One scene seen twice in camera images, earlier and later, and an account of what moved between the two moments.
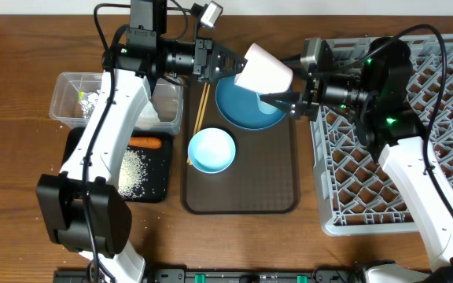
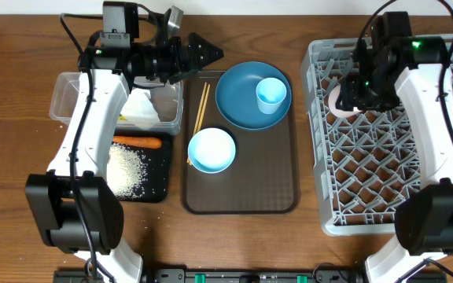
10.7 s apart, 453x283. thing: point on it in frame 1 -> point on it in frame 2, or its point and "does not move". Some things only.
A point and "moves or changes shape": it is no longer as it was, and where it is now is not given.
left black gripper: [204, 60] -> [178, 60]
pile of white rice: [132, 174] does not move
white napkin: [148, 117] does not move
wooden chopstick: [204, 103] does not move
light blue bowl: [211, 150] does not move
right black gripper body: [311, 93] -> [349, 93]
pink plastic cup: [263, 72] moves or changes shape
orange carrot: [145, 142] does not move
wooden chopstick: [198, 112] does not move
